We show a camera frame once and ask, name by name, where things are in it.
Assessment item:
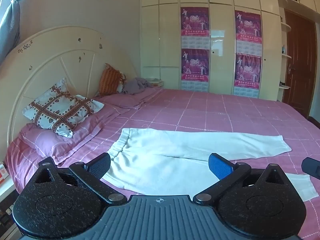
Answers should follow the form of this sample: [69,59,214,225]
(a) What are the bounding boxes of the white nightstand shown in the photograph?
[0,177,21,240]

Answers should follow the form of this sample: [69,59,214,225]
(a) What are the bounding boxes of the pale folded clothes stack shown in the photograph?
[147,78,165,89]

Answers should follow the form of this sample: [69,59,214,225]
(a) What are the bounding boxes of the grey-blue curtain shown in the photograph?
[0,0,26,63]

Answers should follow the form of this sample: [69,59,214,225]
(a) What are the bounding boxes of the purple-grey crumpled cloth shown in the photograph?
[122,78,151,95]

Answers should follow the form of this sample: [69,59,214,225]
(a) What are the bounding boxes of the white heart-patterned pillow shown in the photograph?
[22,77,105,138]

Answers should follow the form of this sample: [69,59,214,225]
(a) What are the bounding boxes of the cream wooden headboard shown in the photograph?
[0,25,138,160]

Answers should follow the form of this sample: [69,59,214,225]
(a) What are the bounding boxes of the white pants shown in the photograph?
[102,128,320,202]

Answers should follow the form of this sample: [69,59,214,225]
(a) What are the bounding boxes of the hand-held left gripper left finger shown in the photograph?
[30,152,128,206]

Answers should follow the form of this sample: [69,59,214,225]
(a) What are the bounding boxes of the cream corner shelf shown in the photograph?
[277,0,293,90]

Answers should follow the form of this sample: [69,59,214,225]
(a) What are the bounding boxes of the orange striped pillow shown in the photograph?
[98,63,125,97]

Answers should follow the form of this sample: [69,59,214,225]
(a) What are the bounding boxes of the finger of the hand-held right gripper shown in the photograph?
[301,157,320,178]

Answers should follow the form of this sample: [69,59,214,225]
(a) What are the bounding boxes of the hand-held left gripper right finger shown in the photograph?
[192,152,290,207]

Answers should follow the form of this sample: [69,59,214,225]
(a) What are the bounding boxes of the pink wall poster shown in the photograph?
[234,10,262,55]
[180,7,210,51]
[181,48,210,92]
[233,53,262,98]

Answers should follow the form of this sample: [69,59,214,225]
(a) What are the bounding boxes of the brown wooden door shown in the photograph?
[282,7,318,118]

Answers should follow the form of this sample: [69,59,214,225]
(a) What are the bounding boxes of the cream glossy wardrobe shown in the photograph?
[139,0,284,102]

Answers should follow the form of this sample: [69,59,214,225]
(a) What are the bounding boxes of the bed with pink checked sheet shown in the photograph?
[5,87,320,240]

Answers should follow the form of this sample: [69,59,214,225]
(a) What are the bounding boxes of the pink checked pillow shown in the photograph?
[94,87,163,109]
[19,102,121,166]

